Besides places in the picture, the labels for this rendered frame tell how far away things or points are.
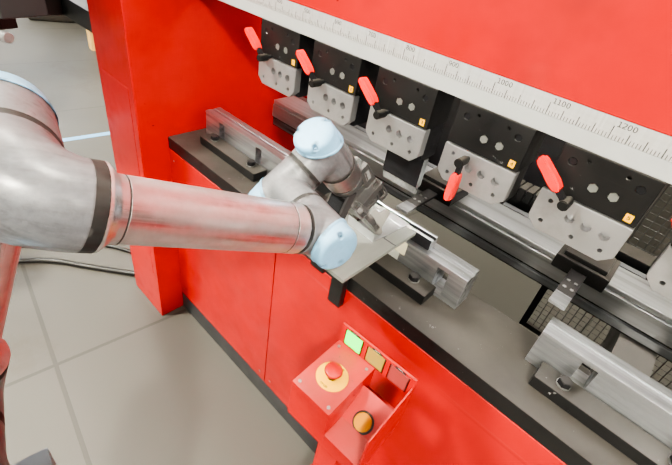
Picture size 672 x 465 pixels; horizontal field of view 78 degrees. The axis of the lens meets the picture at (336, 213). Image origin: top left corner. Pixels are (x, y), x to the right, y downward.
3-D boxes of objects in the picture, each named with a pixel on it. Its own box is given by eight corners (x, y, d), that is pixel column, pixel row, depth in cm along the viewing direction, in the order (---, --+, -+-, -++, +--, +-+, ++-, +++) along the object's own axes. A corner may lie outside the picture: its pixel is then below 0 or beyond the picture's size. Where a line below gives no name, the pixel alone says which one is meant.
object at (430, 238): (365, 210, 110) (367, 200, 108) (372, 206, 112) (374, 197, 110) (428, 250, 100) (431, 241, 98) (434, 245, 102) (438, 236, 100)
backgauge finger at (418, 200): (382, 203, 111) (386, 188, 108) (433, 176, 128) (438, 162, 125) (418, 226, 105) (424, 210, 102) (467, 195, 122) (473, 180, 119)
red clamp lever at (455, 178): (440, 199, 84) (455, 157, 78) (450, 193, 87) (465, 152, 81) (447, 204, 83) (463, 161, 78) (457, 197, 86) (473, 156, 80)
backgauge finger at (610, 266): (525, 293, 90) (535, 276, 88) (564, 246, 107) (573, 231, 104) (581, 327, 84) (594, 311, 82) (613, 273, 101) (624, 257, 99)
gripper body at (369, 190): (390, 196, 90) (374, 167, 80) (364, 226, 89) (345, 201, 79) (365, 179, 94) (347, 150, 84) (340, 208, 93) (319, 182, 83)
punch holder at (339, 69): (305, 106, 108) (313, 39, 98) (328, 101, 113) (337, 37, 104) (348, 128, 100) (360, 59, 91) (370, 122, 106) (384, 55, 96)
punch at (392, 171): (380, 177, 103) (389, 142, 97) (385, 174, 104) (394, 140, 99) (413, 195, 98) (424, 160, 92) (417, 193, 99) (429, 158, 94)
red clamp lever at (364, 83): (359, 76, 87) (380, 117, 87) (371, 73, 90) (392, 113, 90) (354, 80, 89) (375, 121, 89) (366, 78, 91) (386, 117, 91)
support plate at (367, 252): (283, 237, 92) (284, 233, 92) (360, 200, 110) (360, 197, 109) (342, 283, 83) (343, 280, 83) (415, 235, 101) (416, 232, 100)
